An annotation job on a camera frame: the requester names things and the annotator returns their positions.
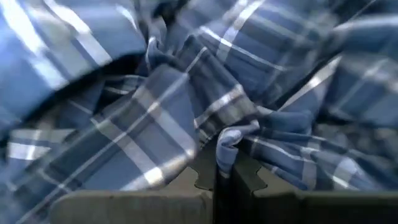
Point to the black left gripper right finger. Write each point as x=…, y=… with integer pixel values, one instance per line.
x=311, y=208

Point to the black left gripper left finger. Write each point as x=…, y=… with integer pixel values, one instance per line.
x=140, y=208

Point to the blue plaid shirt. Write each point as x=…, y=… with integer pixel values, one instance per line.
x=217, y=77

